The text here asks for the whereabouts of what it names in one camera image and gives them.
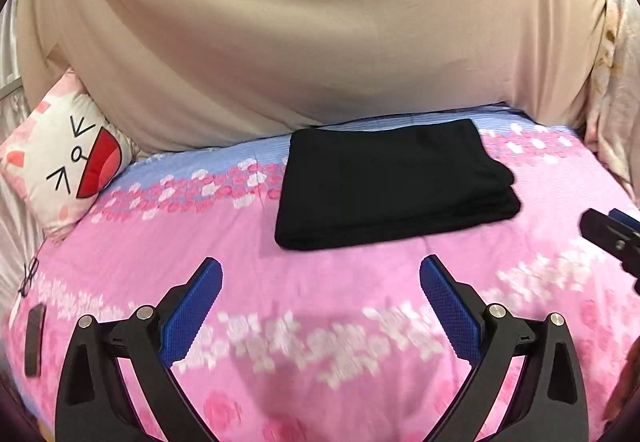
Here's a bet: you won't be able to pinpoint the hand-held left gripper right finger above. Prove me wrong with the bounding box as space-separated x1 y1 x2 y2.
419 254 588 442

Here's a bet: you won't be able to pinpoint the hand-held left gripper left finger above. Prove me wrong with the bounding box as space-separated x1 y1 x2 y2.
56 257 223 442

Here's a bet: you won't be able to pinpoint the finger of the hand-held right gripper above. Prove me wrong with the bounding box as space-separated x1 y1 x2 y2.
580 208 640 295

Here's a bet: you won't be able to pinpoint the black pants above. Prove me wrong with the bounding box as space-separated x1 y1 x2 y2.
274 118 522 251

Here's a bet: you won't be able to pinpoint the person's right forearm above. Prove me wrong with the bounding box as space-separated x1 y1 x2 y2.
602 337 640 424

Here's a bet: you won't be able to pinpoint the pink floral bed sheet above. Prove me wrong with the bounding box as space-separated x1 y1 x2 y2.
2 104 640 442

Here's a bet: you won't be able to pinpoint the pale floral curtain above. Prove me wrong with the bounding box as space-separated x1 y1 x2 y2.
585 0 640 203

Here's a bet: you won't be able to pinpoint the black rectangular device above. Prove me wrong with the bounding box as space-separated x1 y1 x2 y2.
24 303 47 378

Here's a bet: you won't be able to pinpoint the thin black eyeglasses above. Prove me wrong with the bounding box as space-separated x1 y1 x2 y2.
17 258 41 297

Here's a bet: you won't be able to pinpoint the white cat face cushion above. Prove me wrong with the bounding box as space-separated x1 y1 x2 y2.
0 68 133 243

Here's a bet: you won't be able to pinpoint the white satin curtain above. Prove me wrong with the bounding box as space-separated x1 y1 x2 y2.
0 0 66 317

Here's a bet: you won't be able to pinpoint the beige hanging cloth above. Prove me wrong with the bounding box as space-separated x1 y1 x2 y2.
15 0 608 155

